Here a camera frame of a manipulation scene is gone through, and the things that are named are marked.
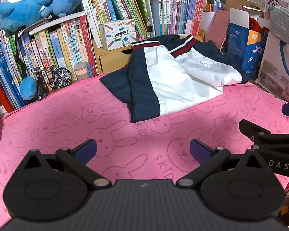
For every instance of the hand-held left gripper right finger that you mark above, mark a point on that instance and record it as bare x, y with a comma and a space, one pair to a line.
201, 151

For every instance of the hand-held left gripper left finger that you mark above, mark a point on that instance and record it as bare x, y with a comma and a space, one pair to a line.
86, 151

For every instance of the navy and white jacket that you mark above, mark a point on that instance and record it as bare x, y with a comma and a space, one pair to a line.
173, 77

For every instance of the pink rabbit printed blanket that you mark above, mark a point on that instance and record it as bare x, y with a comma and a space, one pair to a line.
62, 130

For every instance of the blue cardboard box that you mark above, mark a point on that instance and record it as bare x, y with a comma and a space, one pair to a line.
252, 53

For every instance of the miniature bicycle model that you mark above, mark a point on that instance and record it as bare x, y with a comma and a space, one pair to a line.
62, 77

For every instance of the round blue plush ball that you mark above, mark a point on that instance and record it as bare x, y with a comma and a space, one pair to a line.
29, 87

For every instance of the grey knit hat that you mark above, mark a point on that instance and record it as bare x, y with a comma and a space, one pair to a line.
285, 21

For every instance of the wooden drawer organizer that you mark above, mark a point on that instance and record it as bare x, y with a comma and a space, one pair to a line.
110, 60

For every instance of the red yarn bundle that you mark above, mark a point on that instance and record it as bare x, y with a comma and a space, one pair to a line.
256, 22

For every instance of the pink folder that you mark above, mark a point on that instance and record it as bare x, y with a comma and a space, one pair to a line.
216, 26

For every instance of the row of colourful picture books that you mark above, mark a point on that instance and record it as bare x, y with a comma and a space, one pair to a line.
62, 45

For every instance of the row of thin blue books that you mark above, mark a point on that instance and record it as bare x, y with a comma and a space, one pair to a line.
4, 72

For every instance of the white printed cardboard box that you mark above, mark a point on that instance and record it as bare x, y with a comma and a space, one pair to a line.
118, 35

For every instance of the row of pastel spine books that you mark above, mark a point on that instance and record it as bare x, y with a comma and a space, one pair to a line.
183, 12

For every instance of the small blue plush toy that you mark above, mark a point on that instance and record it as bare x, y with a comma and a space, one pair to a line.
62, 2

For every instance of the large blue plush toy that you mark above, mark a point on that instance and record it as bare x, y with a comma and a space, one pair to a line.
16, 12

